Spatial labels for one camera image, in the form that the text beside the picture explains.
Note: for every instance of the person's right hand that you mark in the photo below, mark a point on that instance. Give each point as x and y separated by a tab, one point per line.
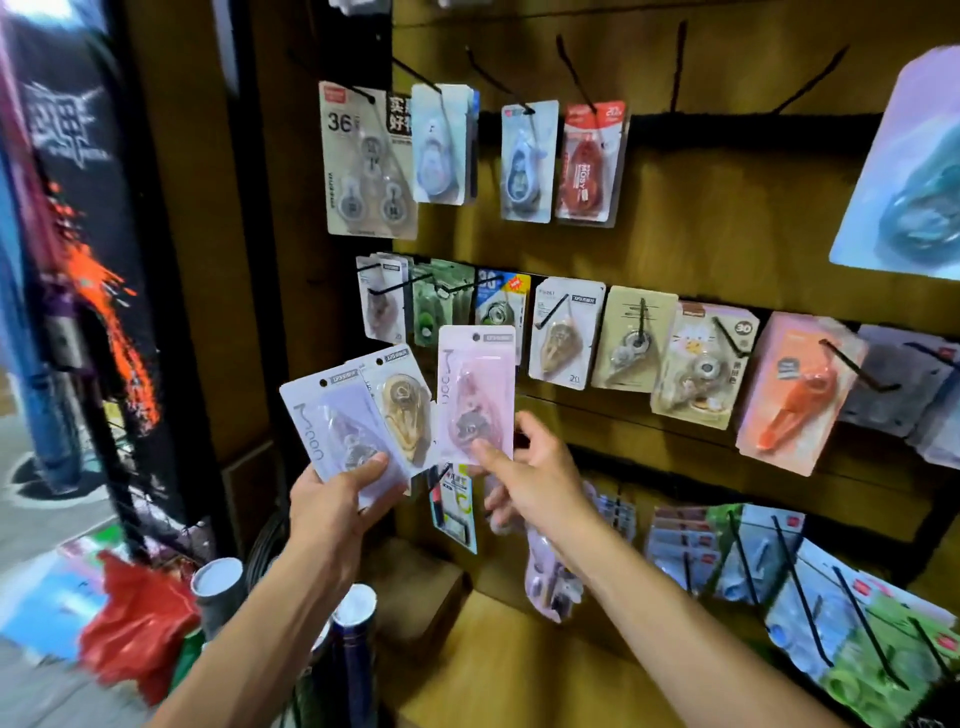
547	487

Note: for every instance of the person's left hand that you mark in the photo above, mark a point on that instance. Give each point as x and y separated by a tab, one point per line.
324	517

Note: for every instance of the person's left thumb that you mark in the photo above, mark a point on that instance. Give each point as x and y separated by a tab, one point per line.
365	471

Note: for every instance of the person's right thumb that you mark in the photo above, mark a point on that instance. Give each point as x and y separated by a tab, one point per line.
491	456

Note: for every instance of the lavender correction tape pack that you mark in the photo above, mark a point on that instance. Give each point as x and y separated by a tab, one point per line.
330	427

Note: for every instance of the pink correction tape pack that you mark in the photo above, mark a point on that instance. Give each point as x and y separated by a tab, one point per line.
474	382

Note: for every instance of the person's right forearm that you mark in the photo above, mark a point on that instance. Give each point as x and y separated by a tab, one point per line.
675	637

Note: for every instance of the person's left forearm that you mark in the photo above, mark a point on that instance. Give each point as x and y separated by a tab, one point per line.
255	637

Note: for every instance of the small blue label pack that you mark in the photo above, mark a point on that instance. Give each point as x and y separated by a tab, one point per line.
454	510

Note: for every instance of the white pack behind hand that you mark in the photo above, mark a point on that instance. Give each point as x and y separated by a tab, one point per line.
616	514

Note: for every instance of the lilac correction tape pack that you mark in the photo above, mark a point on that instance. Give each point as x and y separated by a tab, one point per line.
551	581

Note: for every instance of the white beige correction tape pack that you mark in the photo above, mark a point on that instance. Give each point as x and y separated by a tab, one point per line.
564	337

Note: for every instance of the blue yellow correction tape pack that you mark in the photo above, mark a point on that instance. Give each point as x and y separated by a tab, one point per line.
501	304

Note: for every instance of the green correction tape pack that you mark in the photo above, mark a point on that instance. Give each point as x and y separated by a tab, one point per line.
435	307

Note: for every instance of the cream grey correction tape pack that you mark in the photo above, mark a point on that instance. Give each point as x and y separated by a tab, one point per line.
630	345

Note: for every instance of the dark blue paper roll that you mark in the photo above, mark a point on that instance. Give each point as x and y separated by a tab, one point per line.
354	652

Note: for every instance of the grey paper roll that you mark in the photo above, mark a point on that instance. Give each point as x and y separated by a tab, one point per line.
217	592

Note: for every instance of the stack of red label packs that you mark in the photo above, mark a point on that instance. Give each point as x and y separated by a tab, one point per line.
682	547

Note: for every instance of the cat print correction tape pack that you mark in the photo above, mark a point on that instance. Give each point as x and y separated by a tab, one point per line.
701	367

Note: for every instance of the red plastic bag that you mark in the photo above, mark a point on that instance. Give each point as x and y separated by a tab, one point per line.
139	622

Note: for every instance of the green blue stationery pack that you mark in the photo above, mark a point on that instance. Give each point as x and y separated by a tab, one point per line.
757	555

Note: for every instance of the blue whale correction tape pack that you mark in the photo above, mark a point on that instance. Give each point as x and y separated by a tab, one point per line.
526	165

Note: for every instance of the white triple correction tape pack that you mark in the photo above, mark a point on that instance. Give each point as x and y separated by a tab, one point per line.
364	169

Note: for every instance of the red correction tape pack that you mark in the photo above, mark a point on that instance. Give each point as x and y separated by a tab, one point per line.
586	169

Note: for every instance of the orange correction tape pack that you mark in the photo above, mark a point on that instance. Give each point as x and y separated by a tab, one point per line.
795	397

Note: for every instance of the pale blue correction tape pack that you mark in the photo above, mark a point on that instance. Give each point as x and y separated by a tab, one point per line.
439	150

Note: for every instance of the light blue stationery pack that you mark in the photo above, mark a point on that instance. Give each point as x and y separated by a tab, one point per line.
814	607

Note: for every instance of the black display hook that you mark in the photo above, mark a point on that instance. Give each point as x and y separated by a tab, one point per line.
495	82
574	71
814	79
679	64

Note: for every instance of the black graffiti banner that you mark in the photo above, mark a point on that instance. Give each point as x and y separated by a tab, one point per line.
82	225

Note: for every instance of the dark grey correction tape pack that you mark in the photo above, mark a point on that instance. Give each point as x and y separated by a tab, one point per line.
892	390

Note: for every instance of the bright green stationery pack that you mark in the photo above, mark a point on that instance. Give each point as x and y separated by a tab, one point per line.
892	660

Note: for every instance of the pale grey correction tape pack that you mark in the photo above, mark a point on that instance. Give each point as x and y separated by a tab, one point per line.
941	435

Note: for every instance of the large teal correction tape pack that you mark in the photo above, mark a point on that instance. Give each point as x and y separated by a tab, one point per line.
904	187

